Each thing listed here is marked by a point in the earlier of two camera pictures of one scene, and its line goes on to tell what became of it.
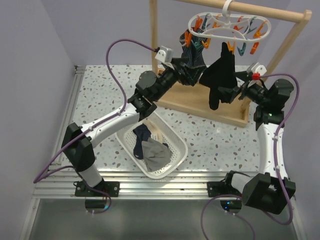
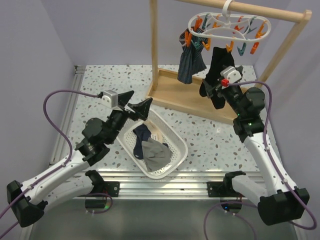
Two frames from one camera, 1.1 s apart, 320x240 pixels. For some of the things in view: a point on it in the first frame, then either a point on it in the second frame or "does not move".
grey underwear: (156, 155) does not move
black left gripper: (192, 75) -> (141, 109)
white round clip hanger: (226, 25) does not move
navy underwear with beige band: (148, 129) does not move
